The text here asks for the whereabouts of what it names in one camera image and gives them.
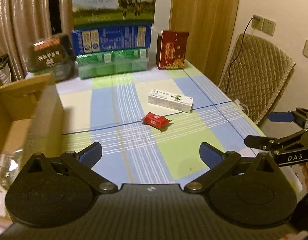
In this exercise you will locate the clear plastic bag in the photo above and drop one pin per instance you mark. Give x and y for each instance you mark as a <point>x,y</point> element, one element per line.
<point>9,168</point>

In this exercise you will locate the beige curtain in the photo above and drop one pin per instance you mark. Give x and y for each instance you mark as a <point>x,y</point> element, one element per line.
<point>23,22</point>

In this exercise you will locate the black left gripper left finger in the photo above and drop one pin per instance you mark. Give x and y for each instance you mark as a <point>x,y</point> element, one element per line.
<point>81,165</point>

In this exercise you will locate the quilted olive chair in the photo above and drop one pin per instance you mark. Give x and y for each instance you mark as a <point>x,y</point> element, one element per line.
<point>257,75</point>

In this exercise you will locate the cow milk carton box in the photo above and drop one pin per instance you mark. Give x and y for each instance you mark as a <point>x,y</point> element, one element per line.
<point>96,13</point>

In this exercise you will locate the wooden door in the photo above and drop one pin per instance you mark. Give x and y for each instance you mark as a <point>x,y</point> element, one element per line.
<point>210,24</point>

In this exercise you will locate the red gift box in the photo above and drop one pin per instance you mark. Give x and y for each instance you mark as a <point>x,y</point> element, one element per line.
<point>171,49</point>

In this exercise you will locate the wall double socket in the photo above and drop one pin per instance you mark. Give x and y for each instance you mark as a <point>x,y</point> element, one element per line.
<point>263,24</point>

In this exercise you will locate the brown cardboard box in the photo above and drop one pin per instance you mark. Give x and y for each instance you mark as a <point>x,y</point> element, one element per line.
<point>31,117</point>

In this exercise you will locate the black Hongli box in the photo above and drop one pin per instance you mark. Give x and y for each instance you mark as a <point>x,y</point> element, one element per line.
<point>53,55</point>

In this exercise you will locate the red candy packet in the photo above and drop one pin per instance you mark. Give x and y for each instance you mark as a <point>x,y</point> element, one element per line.
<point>156,121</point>

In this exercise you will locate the blue milk carton box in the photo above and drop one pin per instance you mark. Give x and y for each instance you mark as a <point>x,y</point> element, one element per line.
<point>103,39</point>

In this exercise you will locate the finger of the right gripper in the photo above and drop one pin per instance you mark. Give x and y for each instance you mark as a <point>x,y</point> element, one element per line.
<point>281,117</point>
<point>257,142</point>

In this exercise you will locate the green drink pack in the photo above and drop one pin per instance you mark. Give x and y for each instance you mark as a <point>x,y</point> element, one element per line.
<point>112,62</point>

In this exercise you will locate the long white ointment box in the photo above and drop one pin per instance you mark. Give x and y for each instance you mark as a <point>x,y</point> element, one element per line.
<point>170,100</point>

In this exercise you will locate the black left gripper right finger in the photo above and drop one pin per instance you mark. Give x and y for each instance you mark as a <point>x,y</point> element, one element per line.
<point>221,165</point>

